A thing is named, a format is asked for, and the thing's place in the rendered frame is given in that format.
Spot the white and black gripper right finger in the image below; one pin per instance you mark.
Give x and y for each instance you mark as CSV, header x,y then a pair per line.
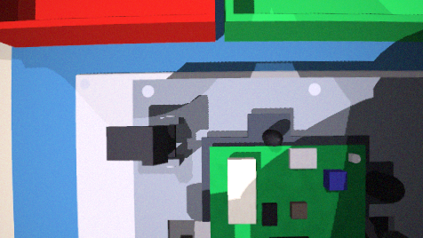
x,y
393,234

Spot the red bin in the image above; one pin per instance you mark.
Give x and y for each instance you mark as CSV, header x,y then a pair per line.
x,y
37,23

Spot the green bin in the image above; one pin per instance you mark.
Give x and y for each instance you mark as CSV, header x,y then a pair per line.
x,y
321,20

